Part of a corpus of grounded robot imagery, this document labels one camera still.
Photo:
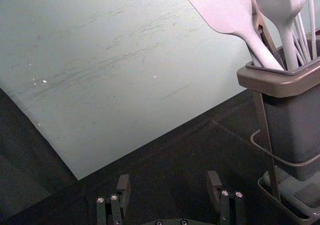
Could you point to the black rack with steel bars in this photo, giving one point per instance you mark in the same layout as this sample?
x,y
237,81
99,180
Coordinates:
x,y
268,160

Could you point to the plain pale wall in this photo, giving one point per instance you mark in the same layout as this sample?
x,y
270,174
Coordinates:
x,y
112,60

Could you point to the black table cloth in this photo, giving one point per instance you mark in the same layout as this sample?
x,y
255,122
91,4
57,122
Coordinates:
x,y
175,155

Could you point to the brown kitchen tongs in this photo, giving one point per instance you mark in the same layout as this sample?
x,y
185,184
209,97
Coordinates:
x,y
262,27

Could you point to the grey silicone spatula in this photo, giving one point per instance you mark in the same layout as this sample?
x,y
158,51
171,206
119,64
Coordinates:
x,y
225,7

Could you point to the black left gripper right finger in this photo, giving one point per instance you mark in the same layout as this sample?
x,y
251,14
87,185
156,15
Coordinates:
x,y
214,185

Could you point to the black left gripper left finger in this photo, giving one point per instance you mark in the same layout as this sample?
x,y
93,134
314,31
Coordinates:
x,y
123,185

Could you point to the grey utensil holder brown rim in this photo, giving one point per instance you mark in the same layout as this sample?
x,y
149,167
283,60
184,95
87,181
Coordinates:
x,y
290,125

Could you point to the grey silicone basting brush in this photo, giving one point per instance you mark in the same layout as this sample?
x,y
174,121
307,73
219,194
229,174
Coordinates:
x,y
277,5

